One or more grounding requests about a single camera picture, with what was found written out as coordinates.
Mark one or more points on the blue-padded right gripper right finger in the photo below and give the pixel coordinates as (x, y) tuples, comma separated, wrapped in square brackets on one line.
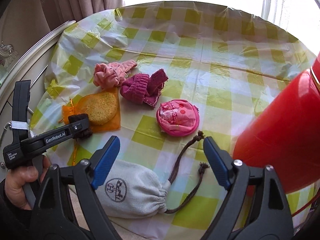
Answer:
[(269, 216)]

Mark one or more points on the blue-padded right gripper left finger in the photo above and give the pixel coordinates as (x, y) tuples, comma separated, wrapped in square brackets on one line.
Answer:
[(53, 216)]

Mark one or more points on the dark brown scouring pad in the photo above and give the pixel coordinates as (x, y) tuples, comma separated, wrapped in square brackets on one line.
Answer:
[(80, 126)]

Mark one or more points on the grey drawstring pouch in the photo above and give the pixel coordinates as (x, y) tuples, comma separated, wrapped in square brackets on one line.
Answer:
[(132, 191)]

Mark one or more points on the pink fabric scrunchie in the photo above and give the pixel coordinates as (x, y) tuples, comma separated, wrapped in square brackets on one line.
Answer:
[(112, 74)]

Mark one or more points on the dark pink knitted sock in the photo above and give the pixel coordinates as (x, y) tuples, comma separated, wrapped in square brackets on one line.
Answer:
[(144, 89)]

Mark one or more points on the left hand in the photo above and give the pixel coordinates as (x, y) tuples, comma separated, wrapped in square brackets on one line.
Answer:
[(17, 178)]

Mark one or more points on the red thermos flask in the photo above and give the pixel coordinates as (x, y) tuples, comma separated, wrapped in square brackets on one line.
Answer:
[(286, 134)]

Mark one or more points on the white ornate cabinet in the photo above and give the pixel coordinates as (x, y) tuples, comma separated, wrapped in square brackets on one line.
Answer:
[(31, 66)]

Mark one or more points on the orange organza bag with sponge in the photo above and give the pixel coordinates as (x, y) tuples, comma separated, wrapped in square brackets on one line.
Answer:
[(103, 112)]

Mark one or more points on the pink round coin pouch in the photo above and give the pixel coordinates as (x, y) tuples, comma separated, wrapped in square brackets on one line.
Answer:
[(178, 117)]

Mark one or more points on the yellow checkered plastic tablecloth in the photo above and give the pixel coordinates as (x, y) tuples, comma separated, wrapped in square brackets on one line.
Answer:
[(228, 63)]

